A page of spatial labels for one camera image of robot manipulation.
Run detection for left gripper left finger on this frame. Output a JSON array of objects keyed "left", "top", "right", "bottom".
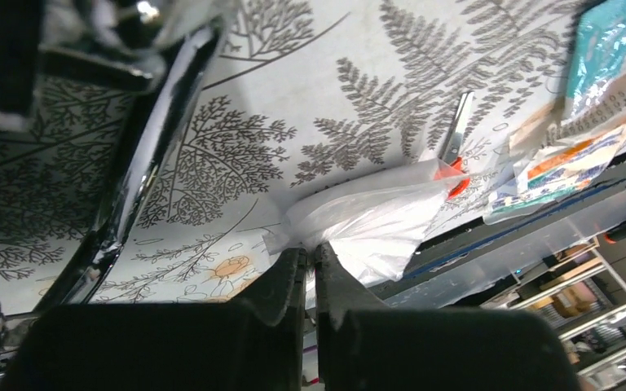
[{"left": 0, "top": 248, "right": 307, "bottom": 390}]

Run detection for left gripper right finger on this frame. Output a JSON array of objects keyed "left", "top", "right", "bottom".
[{"left": 315, "top": 244, "right": 581, "bottom": 390}]

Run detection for white gauze pad bag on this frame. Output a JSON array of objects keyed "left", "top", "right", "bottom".
[{"left": 264, "top": 159, "right": 466, "bottom": 287}]

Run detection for adhesive bandage pack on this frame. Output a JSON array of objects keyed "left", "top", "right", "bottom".
[{"left": 483, "top": 92, "right": 626, "bottom": 225}]

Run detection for black poker chip case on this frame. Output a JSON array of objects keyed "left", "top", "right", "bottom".
[{"left": 0, "top": 1, "right": 236, "bottom": 379}]

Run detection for teal wrapped packet left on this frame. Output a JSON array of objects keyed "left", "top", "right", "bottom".
[{"left": 562, "top": 0, "right": 626, "bottom": 122}]

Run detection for orange handled scissors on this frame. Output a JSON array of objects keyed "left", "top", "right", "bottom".
[{"left": 437, "top": 91, "right": 474, "bottom": 200}]

